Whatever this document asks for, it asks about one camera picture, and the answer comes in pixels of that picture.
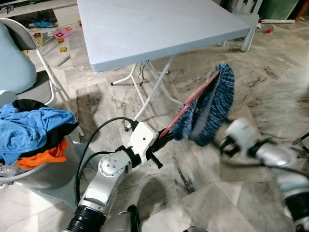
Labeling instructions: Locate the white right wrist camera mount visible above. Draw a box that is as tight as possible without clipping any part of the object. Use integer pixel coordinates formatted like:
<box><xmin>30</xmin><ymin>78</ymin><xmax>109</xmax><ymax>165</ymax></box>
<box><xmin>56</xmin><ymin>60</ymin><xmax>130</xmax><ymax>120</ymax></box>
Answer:
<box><xmin>225</xmin><ymin>119</ymin><xmax>259</xmax><ymax>151</ymax></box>

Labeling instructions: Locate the white frame folding chair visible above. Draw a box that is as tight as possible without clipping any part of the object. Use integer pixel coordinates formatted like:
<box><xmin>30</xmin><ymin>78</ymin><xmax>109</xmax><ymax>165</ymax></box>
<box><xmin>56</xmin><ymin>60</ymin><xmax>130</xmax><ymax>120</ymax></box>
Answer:
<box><xmin>0</xmin><ymin>18</ymin><xmax>85</xmax><ymax>139</ymax></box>

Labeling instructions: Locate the short black left arm cable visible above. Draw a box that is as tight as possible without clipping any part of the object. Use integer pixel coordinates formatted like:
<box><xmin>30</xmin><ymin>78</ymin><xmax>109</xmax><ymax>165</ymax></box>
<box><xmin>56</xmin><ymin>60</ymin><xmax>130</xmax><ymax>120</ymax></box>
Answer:
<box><xmin>78</xmin><ymin>151</ymin><xmax>121</xmax><ymax>177</ymax></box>

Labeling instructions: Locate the pale blue folding table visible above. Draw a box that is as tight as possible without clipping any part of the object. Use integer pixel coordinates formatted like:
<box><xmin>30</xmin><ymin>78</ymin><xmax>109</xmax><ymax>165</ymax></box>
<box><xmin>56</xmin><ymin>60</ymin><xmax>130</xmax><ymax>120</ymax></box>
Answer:
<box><xmin>76</xmin><ymin>0</ymin><xmax>252</xmax><ymax>124</ymax></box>

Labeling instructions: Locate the pink toy tile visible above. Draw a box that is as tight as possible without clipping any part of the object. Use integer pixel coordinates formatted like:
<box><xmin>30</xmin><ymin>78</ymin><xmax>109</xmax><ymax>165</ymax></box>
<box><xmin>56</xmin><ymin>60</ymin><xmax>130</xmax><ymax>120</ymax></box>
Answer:
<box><xmin>53</xmin><ymin>28</ymin><xmax>73</xmax><ymax>41</ymax></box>

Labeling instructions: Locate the blue plaid shirt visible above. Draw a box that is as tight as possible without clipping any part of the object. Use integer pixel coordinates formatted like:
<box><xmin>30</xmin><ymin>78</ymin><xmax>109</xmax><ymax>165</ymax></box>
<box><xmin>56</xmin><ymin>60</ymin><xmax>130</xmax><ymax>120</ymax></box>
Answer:
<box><xmin>171</xmin><ymin>63</ymin><xmax>236</xmax><ymax>147</ymax></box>

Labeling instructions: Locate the pale blue cushion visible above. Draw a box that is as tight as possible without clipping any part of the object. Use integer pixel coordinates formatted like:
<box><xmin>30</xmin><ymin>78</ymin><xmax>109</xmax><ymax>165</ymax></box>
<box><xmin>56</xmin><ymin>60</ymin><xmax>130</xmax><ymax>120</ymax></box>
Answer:
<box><xmin>0</xmin><ymin>22</ymin><xmax>32</xmax><ymax>95</ymax></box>

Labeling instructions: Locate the silver robot left leg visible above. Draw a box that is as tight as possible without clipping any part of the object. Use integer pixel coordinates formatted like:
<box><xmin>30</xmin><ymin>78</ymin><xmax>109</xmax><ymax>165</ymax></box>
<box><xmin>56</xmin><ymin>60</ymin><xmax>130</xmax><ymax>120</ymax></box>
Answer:
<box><xmin>103</xmin><ymin>205</ymin><xmax>141</xmax><ymax>232</ymax></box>

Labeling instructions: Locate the pale blue child chair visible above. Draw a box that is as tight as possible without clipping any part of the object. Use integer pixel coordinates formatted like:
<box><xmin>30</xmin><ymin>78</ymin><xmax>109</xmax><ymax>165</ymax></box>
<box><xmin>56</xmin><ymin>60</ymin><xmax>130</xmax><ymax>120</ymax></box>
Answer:
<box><xmin>220</xmin><ymin>0</ymin><xmax>262</xmax><ymax>53</ymax></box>
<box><xmin>27</xmin><ymin>138</ymin><xmax>95</xmax><ymax>209</ymax></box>

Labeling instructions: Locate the grey laundry basket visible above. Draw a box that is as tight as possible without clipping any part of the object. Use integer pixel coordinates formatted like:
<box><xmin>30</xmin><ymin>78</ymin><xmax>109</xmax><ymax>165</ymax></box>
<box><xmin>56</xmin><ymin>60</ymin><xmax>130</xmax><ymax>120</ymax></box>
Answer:
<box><xmin>0</xmin><ymin>138</ymin><xmax>81</xmax><ymax>191</ymax></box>

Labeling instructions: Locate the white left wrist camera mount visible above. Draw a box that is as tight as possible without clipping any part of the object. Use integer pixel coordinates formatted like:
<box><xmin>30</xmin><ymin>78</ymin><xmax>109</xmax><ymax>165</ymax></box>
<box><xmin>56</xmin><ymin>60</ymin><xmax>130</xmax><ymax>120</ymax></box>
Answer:
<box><xmin>128</xmin><ymin>121</ymin><xmax>159</xmax><ymax>156</ymax></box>

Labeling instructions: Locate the white tube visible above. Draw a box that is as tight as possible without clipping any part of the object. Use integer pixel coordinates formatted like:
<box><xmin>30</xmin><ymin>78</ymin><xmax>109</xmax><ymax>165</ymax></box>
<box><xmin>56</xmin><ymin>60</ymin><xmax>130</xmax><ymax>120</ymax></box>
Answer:
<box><xmin>261</xmin><ymin>19</ymin><xmax>296</xmax><ymax>25</ymax></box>

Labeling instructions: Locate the orange cloth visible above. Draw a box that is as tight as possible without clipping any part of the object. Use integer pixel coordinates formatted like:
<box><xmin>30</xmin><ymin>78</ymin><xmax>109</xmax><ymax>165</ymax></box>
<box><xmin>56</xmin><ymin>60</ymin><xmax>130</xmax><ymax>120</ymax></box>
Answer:
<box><xmin>17</xmin><ymin>139</ymin><xmax>69</xmax><ymax>169</ymax></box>

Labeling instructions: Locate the blue t-shirt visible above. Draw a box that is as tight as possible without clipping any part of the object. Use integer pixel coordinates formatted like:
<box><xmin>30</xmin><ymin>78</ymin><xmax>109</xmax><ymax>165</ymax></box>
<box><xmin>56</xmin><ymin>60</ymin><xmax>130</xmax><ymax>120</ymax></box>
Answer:
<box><xmin>0</xmin><ymin>103</ymin><xmax>78</xmax><ymax>165</ymax></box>

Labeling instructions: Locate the black cloth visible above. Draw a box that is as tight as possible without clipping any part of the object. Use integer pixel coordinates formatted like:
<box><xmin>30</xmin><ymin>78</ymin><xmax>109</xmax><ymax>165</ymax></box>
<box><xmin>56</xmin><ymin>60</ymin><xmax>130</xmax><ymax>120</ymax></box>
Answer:
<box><xmin>12</xmin><ymin>99</ymin><xmax>81</xmax><ymax>160</ymax></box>

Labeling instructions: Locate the pink plastic hanger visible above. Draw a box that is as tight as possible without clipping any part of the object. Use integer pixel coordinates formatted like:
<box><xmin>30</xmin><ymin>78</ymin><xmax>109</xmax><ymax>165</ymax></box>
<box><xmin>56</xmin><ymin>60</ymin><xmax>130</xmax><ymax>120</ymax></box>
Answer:
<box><xmin>158</xmin><ymin>70</ymin><xmax>222</xmax><ymax>141</ymax></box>

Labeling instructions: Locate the green bin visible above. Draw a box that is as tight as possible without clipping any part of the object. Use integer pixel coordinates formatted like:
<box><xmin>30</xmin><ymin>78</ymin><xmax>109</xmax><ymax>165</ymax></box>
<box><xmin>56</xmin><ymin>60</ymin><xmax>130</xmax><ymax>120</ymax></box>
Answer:
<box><xmin>261</xmin><ymin>0</ymin><xmax>300</xmax><ymax>20</ymax></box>

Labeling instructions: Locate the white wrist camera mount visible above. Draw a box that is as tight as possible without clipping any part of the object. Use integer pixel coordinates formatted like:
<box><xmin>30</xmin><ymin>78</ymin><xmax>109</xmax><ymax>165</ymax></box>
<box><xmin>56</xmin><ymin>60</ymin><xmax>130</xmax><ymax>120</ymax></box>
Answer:
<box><xmin>128</xmin><ymin>121</ymin><xmax>159</xmax><ymax>156</ymax></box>
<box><xmin>225</xmin><ymin>119</ymin><xmax>259</xmax><ymax>151</ymax></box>

